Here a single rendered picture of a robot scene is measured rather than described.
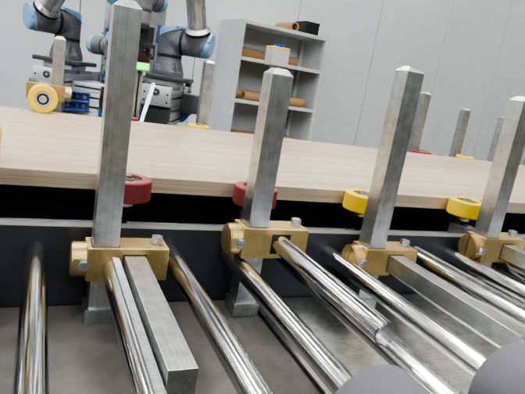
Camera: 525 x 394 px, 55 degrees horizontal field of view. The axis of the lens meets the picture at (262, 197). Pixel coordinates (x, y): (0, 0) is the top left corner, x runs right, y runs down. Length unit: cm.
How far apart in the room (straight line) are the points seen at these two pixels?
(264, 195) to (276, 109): 13
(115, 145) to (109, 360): 28
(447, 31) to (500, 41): 95
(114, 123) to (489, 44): 654
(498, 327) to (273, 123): 43
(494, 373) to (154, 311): 38
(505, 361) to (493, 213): 51
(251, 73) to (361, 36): 135
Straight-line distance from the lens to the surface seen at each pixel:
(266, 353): 76
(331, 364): 57
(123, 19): 70
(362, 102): 573
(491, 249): 111
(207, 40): 241
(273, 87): 76
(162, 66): 247
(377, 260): 93
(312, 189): 101
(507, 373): 62
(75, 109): 256
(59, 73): 179
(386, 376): 50
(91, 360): 71
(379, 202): 90
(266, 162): 77
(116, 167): 72
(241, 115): 494
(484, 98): 714
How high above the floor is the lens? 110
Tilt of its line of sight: 13 degrees down
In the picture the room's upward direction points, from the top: 9 degrees clockwise
